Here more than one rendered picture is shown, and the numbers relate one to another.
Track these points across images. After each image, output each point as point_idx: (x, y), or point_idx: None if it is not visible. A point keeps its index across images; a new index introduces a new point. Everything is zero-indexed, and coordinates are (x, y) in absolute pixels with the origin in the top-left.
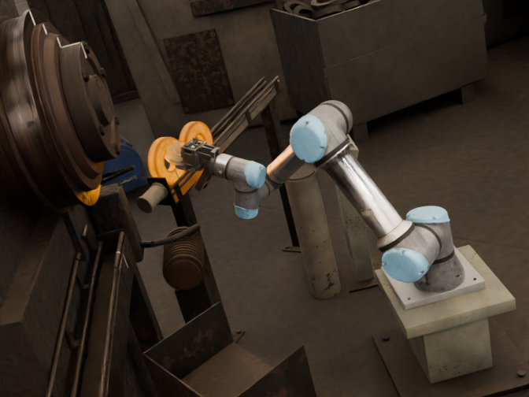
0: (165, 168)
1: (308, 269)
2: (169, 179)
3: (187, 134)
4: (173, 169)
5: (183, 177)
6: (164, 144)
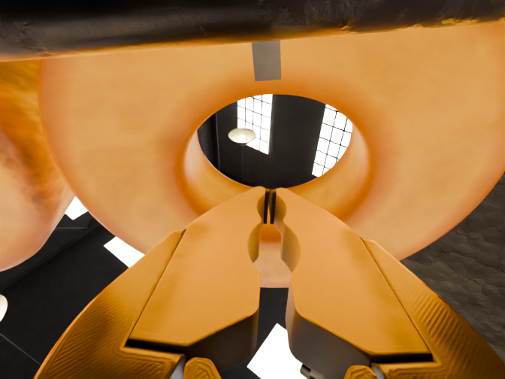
0: (382, 170)
1: None
2: (433, 43)
3: (19, 260)
4: (279, 93)
5: (306, 8)
6: (271, 273)
